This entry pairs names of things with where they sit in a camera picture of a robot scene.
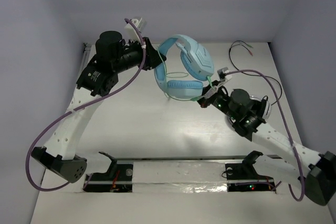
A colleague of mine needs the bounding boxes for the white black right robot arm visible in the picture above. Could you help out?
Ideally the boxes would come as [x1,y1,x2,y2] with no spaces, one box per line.
[198,86,335,206]

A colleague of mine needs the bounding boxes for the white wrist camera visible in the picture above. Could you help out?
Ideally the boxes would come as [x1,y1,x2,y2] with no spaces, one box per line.
[217,67,232,87]
[124,17,146,42]

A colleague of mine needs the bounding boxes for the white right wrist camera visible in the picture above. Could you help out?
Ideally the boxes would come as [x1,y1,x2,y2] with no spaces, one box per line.
[217,67,232,87]

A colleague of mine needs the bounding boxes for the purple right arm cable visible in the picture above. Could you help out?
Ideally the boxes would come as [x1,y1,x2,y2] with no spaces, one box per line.
[225,69,307,201]

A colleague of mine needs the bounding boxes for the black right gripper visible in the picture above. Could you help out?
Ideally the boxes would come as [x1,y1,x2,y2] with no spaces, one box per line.
[190,80,238,121]

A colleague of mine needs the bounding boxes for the light blue headphones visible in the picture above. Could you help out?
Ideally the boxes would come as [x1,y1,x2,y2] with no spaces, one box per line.
[154,34,215,101]

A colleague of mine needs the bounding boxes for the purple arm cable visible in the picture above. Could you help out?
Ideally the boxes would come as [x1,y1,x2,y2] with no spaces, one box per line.
[25,18,148,192]
[225,69,307,201]

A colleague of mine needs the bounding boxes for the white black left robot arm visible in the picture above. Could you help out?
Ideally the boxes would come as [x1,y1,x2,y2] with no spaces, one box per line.
[31,31,166,183]

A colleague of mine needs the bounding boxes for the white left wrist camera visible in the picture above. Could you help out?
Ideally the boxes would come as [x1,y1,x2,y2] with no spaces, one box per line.
[124,17,146,42]

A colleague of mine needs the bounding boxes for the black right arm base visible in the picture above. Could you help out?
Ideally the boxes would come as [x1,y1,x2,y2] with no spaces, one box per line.
[221,151,278,192]

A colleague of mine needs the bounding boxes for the black audio splitter cable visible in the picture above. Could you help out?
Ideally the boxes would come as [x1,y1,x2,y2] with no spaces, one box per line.
[228,40,283,106]

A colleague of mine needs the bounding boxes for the green headphone cable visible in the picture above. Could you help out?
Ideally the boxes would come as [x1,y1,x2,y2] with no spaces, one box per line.
[156,48,220,102]

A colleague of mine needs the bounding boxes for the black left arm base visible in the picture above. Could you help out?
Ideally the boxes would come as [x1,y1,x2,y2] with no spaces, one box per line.
[82,152,133,193]

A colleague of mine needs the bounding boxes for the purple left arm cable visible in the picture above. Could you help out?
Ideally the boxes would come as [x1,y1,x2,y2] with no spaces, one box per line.
[25,18,148,192]

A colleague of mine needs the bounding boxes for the metal rail strip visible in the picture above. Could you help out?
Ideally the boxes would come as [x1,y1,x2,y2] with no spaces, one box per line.
[116,155,247,162]

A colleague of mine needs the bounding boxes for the clear tape roll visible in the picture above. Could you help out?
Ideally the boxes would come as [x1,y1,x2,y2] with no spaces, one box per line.
[226,95,272,124]

